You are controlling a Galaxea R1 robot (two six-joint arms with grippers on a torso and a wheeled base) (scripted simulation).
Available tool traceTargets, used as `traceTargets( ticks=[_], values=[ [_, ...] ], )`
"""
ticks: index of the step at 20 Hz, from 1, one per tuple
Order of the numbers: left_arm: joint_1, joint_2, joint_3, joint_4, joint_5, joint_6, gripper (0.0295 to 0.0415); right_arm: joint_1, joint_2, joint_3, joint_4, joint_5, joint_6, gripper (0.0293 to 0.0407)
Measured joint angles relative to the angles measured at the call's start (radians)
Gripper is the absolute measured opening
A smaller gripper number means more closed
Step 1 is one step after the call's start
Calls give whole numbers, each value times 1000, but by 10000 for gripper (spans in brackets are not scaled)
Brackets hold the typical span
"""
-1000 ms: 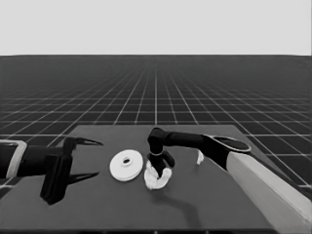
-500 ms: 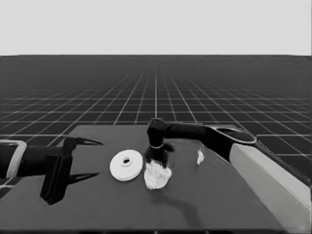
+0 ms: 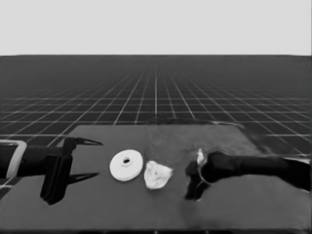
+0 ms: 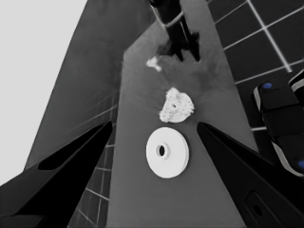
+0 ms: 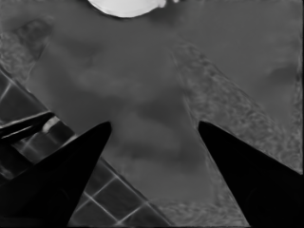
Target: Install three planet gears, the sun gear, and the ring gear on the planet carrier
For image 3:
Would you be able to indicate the white toothed gear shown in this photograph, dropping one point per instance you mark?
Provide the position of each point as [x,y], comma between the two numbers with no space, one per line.
[163,171]

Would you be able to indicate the large thick white disc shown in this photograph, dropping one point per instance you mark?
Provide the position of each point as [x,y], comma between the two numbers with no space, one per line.
[120,170]

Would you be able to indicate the small white T-shaped piece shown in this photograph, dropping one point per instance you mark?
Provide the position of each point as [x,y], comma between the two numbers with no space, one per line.
[200,156]

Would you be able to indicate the white round carrier with pins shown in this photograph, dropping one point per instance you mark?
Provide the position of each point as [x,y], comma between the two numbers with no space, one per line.
[152,182]

